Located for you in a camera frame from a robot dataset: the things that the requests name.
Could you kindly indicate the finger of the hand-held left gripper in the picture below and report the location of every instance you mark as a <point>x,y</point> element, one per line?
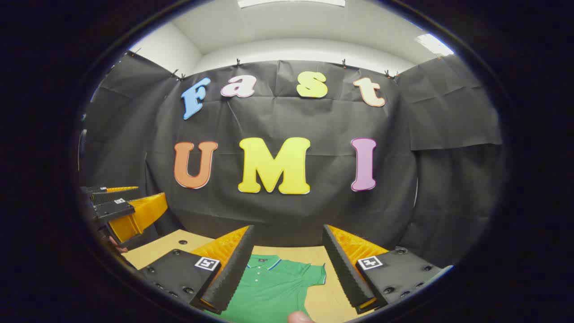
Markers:
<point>134,217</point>
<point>114,196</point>

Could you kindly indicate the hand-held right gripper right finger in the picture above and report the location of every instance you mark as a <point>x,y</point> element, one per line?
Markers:
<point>343,273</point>

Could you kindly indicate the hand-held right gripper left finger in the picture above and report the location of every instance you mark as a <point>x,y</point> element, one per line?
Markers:
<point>235,273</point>

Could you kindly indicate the green T-shirt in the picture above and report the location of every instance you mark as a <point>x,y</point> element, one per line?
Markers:
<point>273,291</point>

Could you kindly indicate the black backdrop cloth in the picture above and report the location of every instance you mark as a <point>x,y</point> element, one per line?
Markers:
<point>332,170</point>

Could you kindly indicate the ceiling light panel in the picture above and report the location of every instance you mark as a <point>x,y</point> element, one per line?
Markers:
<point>432,44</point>
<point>291,2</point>

